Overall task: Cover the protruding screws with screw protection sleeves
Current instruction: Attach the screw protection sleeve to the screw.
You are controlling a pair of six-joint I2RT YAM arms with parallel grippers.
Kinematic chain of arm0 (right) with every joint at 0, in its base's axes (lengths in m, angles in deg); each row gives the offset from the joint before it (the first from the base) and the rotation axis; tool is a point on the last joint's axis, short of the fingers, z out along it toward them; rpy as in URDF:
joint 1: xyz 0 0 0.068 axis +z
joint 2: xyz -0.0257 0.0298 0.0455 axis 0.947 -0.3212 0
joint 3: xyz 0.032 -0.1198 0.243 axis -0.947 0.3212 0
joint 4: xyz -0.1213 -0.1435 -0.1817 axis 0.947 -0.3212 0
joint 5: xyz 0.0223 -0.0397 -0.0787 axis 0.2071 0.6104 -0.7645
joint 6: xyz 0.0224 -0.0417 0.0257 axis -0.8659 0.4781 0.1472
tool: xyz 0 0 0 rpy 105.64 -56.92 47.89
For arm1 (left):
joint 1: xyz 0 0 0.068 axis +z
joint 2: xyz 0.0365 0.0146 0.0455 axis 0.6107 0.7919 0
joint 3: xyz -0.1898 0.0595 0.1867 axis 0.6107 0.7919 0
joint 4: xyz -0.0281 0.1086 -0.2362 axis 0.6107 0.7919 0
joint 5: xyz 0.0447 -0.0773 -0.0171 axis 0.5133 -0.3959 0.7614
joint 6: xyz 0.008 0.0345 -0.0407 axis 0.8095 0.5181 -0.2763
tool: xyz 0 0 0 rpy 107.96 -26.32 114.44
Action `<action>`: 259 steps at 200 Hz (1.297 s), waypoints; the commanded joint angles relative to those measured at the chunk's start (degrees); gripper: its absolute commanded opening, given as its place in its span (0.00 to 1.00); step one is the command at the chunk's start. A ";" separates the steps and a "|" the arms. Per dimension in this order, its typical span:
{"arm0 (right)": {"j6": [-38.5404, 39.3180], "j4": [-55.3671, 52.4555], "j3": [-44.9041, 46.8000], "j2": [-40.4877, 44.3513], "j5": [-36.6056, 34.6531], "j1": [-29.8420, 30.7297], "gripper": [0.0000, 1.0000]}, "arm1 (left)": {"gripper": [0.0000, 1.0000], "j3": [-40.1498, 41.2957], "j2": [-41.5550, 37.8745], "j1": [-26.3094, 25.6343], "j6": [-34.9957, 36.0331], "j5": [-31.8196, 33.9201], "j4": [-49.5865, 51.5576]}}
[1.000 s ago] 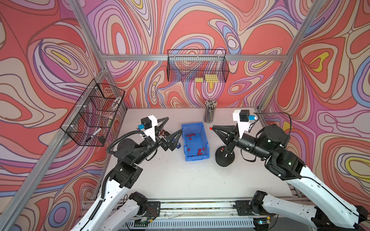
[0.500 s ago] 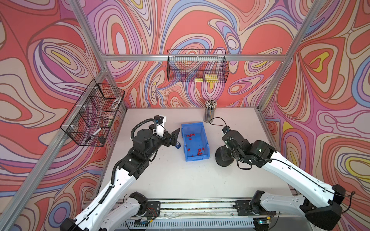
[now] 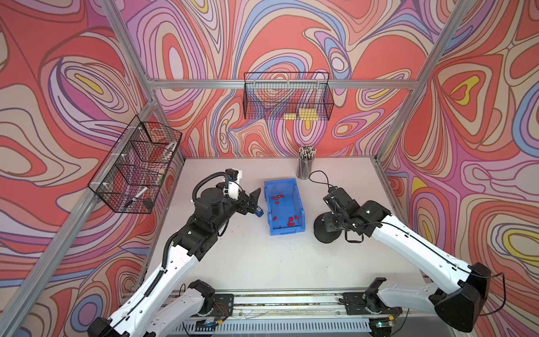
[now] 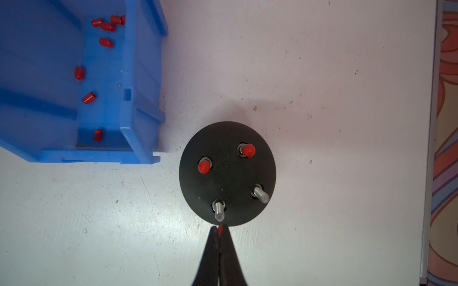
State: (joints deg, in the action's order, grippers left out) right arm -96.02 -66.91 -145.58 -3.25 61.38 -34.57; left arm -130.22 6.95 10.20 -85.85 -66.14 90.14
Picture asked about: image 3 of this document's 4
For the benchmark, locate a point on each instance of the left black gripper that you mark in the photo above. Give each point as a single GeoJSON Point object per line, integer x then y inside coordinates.
{"type": "Point", "coordinates": [251, 203]}

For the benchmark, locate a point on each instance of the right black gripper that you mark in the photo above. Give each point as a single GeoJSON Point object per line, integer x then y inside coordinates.
{"type": "Point", "coordinates": [331, 227]}

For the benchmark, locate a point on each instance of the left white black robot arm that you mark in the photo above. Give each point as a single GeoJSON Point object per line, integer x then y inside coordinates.
{"type": "Point", "coordinates": [168, 261]}

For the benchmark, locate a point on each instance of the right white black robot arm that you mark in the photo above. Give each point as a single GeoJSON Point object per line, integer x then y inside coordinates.
{"type": "Point", "coordinates": [458, 290]}

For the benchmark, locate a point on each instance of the black round screw base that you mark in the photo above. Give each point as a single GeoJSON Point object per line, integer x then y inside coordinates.
{"type": "Point", "coordinates": [322, 235]}

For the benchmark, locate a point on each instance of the blue plastic parts bin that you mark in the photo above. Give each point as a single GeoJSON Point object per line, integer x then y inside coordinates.
{"type": "Point", "coordinates": [285, 208]}

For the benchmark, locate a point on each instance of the mesh pencil cup with pencils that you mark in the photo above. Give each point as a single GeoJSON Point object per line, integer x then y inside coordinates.
{"type": "Point", "coordinates": [306, 157]}

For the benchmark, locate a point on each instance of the yellow sticky note pad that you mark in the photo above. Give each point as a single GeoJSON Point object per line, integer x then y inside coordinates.
{"type": "Point", "coordinates": [308, 114]}

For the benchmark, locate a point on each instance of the white marker pen in basket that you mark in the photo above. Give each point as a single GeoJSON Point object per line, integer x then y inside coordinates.
{"type": "Point", "coordinates": [135, 197]}

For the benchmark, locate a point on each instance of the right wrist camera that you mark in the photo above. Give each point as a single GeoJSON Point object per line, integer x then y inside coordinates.
{"type": "Point", "coordinates": [339, 200]}

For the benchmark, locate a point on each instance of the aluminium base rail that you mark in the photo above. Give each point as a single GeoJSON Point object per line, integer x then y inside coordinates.
{"type": "Point", "coordinates": [316, 313]}

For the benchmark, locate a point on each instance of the black wire basket back wall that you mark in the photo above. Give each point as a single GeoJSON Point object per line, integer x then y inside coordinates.
{"type": "Point", "coordinates": [279, 95]}

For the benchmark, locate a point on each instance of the black wire basket wall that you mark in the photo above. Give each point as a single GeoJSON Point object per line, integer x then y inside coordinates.
{"type": "Point", "coordinates": [279, 95]}
{"type": "Point", "coordinates": [140, 157]}

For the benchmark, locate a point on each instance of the black wire basket left wall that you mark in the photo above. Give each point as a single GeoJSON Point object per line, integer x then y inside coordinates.
{"type": "Point", "coordinates": [140, 157]}

